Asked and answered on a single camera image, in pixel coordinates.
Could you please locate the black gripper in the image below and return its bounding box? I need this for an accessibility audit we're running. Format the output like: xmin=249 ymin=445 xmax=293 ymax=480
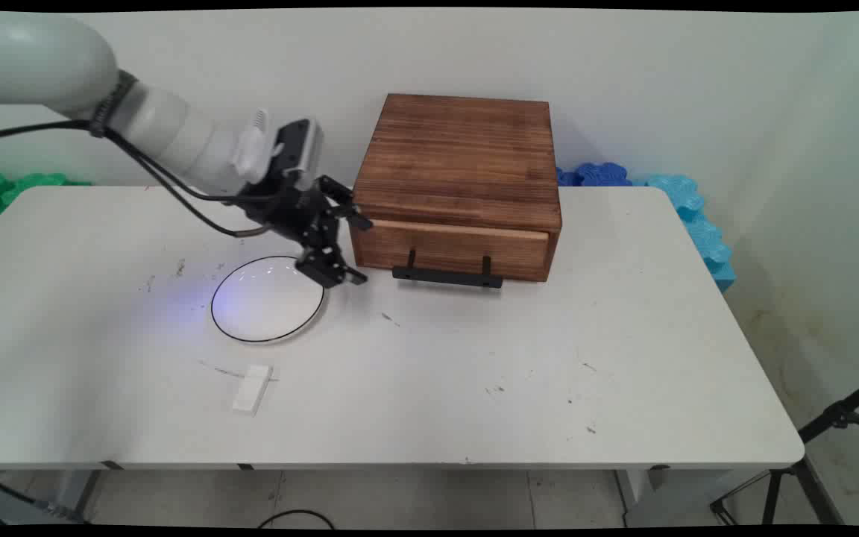
xmin=236 ymin=176 xmax=374 ymax=289

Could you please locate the black bar drawer handle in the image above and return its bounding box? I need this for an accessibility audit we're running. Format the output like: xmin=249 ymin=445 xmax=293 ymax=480
xmin=392 ymin=248 xmax=504 ymax=290

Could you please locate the white plate with black rim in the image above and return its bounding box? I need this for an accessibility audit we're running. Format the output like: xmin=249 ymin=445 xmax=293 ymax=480
xmin=210 ymin=256 xmax=326 ymax=345

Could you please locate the wooden cabinet door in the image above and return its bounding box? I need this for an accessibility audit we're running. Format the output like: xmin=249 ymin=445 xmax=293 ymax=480
xmin=351 ymin=219 xmax=551 ymax=283

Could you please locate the brown wooden drawer cabinet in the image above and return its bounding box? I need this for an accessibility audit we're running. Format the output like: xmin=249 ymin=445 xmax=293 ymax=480
xmin=347 ymin=93 xmax=563 ymax=283

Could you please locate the small white block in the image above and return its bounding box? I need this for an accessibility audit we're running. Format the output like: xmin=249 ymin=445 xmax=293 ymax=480
xmin=232 ymin=364 xmax=274 ymax=416

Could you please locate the dark blue foam mat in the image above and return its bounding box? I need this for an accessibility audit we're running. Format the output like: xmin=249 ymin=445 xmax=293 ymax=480
xmin=556 ymin=163 xmax=633 ymax=188

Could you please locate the green foam mat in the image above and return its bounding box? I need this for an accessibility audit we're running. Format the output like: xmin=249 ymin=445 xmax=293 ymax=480
xmin=0 ymin=173 xmax=92 ymax=222

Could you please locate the white table leg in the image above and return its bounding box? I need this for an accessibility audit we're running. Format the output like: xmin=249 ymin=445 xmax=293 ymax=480
xmin=55 ymin=470 xmax=104 ymax=521
xmin=614 ymin=468 xmax=670 ymax=524

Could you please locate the light blue foam mat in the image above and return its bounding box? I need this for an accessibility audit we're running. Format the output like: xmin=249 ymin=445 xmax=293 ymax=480
xmin=629 ymin=174 xmax=737 ymax=293

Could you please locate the black tripod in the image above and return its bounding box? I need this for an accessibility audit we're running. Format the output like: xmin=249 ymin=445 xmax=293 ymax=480
xmin=710 ymin=371 xmax=859 ymax=527

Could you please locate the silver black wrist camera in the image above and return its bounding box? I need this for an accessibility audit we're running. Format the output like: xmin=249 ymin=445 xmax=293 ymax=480
xmin=273 ymin=119 xmax=324 ymax=189

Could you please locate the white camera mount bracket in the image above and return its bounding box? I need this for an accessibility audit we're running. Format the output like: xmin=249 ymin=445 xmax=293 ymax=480
xmin=231 ymin=109 xmax=286 ymax=184

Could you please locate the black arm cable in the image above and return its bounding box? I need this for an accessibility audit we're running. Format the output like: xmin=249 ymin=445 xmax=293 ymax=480
xmin=0 ymin=119 xmax=281 ymax=204

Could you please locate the black strap band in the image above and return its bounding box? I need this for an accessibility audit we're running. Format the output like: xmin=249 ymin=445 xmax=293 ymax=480
xmin=89 ymin=70 xmax=139 ymax=139

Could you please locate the black floor cable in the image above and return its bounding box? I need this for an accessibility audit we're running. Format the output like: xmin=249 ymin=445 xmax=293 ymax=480
xmin=257 ymin=509 xmax=336 ymax=530

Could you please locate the grey floor cable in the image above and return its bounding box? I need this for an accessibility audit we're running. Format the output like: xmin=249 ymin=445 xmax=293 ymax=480
xmin=0 ymin=470 xmax=89 ymax=524

